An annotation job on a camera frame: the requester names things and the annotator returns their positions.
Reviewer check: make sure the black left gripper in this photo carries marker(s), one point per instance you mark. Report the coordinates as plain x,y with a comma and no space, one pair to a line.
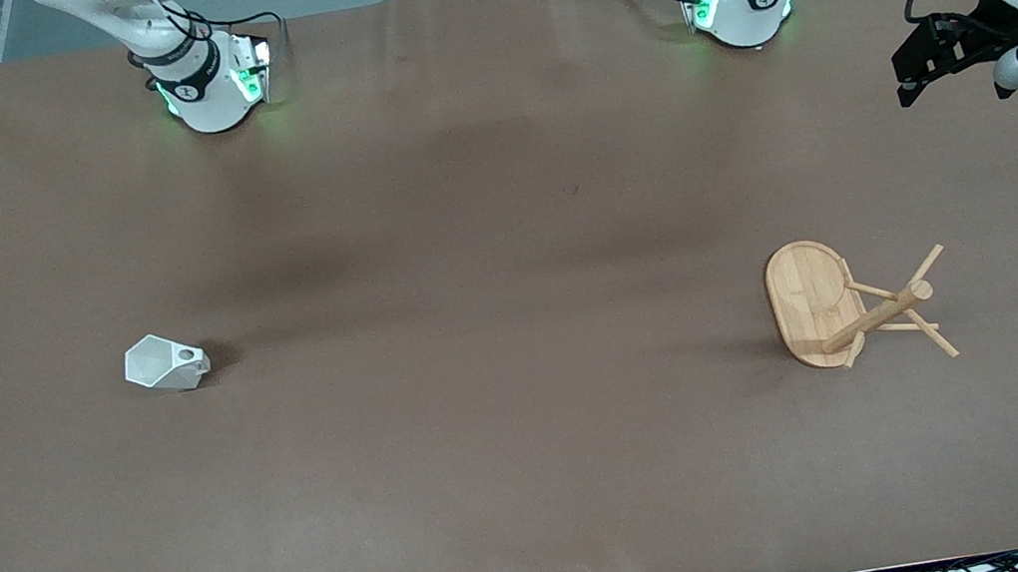
981,25

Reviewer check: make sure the white faceted cup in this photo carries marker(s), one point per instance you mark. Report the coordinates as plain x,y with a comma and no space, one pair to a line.
152,364

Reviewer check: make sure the wooden cup rack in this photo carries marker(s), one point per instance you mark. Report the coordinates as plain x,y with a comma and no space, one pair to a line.
809,302

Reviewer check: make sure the brown table cover sheet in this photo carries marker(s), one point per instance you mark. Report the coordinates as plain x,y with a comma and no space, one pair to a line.
515,325

